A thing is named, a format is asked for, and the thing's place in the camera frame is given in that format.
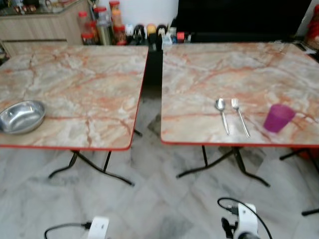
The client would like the black television screen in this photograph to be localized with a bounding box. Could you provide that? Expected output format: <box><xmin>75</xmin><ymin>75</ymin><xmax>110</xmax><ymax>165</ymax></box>
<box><xmin>174</xmin><ymin>0</ymin><xmax>312</xmax><ymax>43</ymax></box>

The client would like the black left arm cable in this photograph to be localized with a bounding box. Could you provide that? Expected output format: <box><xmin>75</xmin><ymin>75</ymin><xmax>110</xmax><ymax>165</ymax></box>
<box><xmin>44</xmin><ymin>222</ymin><xmax>92</xmax><ymax>239</ymax></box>

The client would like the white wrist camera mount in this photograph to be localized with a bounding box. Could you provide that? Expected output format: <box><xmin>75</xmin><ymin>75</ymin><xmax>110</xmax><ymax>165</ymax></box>
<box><xmin>235</xmin><ymin>203</ymin><xmax>259</xmax><ymax>239</ymax></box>
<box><xmin>87</xmin><ymin>216</ymin><xmax>110</xmax><ymax>239</ymax></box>

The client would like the steel fork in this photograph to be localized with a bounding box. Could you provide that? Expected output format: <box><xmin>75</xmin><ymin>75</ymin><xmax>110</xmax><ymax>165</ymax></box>
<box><xmin>231</xmin><ymin>98</ymin><xmax>251</xmax><ymax>138</ymax></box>

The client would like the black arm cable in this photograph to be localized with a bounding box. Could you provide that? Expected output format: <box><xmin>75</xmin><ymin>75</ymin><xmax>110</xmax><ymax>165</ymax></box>
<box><xmin>44</xmin><ymin>222</ymin><xmax>92</xmax><ymax>239</ymax></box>
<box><xmin>217</xmin><ymin>198</ymin><xmax>273</xmax><ymax>239</ymax></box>

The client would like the light wooden cabinet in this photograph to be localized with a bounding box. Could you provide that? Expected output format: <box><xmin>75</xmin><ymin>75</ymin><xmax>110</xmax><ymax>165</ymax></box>
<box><xmin>0</xmin><ymin>0</ymin><xmax>93</xmax><ymax>56</ymax></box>

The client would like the purple plastic cup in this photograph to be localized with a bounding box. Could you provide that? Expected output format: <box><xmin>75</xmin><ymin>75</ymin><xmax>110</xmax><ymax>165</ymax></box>
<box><xmin>263</xmin><ymin>104</ymin><xmax>296</xmax><ymax>133</ymax></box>

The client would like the round steel bowl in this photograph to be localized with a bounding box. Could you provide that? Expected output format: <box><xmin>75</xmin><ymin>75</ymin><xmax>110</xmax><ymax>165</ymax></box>
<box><xmin>0</xmin><ymin>100</ymin><xmax>47</xmax><ymax>135</ymax></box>

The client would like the black round figurine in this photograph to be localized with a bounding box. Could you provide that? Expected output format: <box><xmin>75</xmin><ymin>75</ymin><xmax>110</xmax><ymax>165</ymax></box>
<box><xmin>157</xmin><ymin>25</ymin><xmax>169</xmax><ymax>45</ymax></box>
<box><xmin>133</xmin><ymin>24</ymin><xmax>145</xmax><ymax>44</ymax></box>

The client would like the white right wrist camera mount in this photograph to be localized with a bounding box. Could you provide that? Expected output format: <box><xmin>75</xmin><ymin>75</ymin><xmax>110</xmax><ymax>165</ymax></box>
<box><xmin>235</xmin><ymin>203</ymin><xmax>259</xmax><ymax>239</ymax></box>

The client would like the yellow head figurine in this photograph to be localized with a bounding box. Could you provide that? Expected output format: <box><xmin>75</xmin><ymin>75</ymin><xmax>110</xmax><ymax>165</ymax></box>
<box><xmin>146</xmin><ymin>23</ymin><xmax>157</xmax><ymax>44</ymax></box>

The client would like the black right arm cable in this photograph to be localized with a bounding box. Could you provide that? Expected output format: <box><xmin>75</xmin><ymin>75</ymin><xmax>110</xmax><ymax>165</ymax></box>
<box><xmin>217</xmin><ymin>198</ymin><xmax>273</xmax><ymax>239</ymax></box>

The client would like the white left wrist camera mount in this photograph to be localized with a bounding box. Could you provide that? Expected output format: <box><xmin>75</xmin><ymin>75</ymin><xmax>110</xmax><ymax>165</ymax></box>
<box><xmin>87</xmin><ymin>216</ymin><xmax>110</xmax><ymax>239</ymax></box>

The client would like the steel flask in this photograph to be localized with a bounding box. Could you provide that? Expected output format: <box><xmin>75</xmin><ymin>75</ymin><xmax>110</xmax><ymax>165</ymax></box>
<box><xmin>97</xmin><ymin>20</ymin><xmax>113</xmax><ymax>45</ymax></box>

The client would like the orange filled bottle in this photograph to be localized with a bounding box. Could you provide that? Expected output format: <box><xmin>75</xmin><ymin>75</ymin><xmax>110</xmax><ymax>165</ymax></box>
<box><xmin>109</xmin><ymin>1</ymin><xmax>124</xmax><ymax>30</ymax></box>

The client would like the steel spoon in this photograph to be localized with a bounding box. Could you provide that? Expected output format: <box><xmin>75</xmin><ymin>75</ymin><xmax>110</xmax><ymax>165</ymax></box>
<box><xmin>215</xmin><ymin>98</ymin><xmax>231</xmax><ymax>136</ymax></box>

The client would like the marble top folding table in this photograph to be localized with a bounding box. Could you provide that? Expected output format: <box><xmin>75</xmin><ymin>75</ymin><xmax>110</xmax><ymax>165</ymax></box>
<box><xmin>160</xmin><ymin>41</ymin><xmax>319</xmax><ymax>216</ymax></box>
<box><xmin>0</xmin><ymin>45</ymin><xmax>149</xmax><ymax>186</ymax></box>

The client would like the red decorative figure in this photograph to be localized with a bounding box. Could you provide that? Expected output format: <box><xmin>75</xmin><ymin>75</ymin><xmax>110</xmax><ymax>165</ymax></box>
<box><xmin>305</xmin><ymin>5</ymin><xmax>319</xmax><ymax>50</ymax></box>

